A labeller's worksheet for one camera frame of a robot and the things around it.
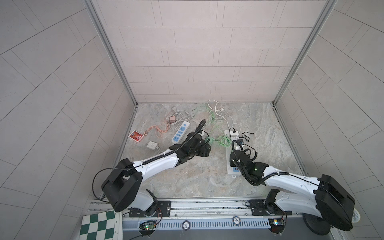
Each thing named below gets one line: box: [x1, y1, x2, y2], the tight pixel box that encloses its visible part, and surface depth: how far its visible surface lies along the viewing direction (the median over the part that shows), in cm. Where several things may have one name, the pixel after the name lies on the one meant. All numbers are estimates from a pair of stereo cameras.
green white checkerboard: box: [79, 210, 118, 240], surface depth 67 cm
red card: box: [128, 130, 144, 143], surface depth 98 cm
